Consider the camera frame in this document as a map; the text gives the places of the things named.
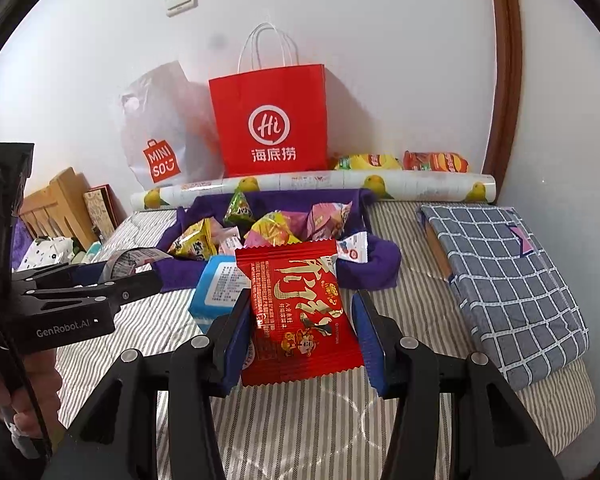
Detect yellow chip bag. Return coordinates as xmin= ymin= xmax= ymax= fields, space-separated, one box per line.
xmin=334 ymin=153 xmax=403 ymax=172

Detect pink yellow snack packet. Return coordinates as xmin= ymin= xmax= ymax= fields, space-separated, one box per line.
xmin=243 ymin=211 xmax=308 ymax=248

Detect small silver snack packet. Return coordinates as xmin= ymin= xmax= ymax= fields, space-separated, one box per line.
xmin=102 ymin=246 xmax=173 ymax=281

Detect clear plastic packet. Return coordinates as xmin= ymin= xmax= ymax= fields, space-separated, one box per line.
xmin=336 ymin=231 xmax=370 ymax=264

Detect red paper shopping bag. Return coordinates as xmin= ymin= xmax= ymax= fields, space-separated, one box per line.
xmin=208 ymin=22 xmax=329 ymax=178

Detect folded grey plaid cloth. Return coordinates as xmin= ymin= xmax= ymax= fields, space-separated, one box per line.
xmin=416 ymin=203 xmax=590 ymax=391

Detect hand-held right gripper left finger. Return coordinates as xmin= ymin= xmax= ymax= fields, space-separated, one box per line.
xmin=42 ymin=287 xmax=253 ymax=480

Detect purple towel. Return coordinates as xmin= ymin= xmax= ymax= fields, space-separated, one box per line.
xmin=155 ymin=189 xmax=402 ymax=293

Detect panda print cloth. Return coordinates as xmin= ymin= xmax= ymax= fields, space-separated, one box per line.
xmin=19 ymin=235 xmax=76 ymax=273

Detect small pink candy packet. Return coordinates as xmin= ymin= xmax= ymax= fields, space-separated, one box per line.
xmin=215 ymin=225 xmax=241 ymax=256

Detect blue cardboard box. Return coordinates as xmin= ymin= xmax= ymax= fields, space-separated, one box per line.
xmin=187 ymin=255 xmax=251 ymax=333

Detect green snack packet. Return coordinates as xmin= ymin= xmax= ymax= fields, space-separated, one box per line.
xmin=223 ymin=190 xmax=257 ymax=226

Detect red snack packet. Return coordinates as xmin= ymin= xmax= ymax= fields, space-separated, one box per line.
xmin=235 ymin=240 xmax=365 ymax=387

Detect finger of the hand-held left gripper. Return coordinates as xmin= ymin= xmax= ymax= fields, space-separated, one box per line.
xmin=12 ymin=260 xmax=108 ymax=288
xmin=25 ymin=271 xmax=163 ymax=313

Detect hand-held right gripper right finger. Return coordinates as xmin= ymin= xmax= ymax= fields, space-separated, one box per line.
xmin=351 ymin=289 xmax=563 ymax=480

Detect patterned hardcover book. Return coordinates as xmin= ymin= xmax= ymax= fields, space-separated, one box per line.
xmin=82 ymin=185 xmax=121 ymax=241

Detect brown wooden door frame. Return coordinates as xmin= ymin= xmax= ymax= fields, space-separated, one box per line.
xmin=482 ymin=0 xmax=523 ymax=178

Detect wooden headboard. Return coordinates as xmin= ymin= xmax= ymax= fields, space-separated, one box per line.
xmin=19 ymin=167 xmax=98 ymax=251

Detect orange chip bag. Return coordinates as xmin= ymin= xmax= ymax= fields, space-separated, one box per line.
xmin=402 ymin=151 xmax=471 ymax=173

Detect person's left hand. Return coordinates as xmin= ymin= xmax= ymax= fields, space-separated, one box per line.
xmin=7 ymin=347 xmax=63 ymax=441

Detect white plastic shopping bag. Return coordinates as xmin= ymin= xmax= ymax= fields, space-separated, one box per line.
xmin=120 ymin=60 xmax=226 ymax=198

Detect purple fabric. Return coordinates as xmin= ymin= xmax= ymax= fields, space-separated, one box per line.
xmin=11 ymin=220 xmax=36 ymax=273

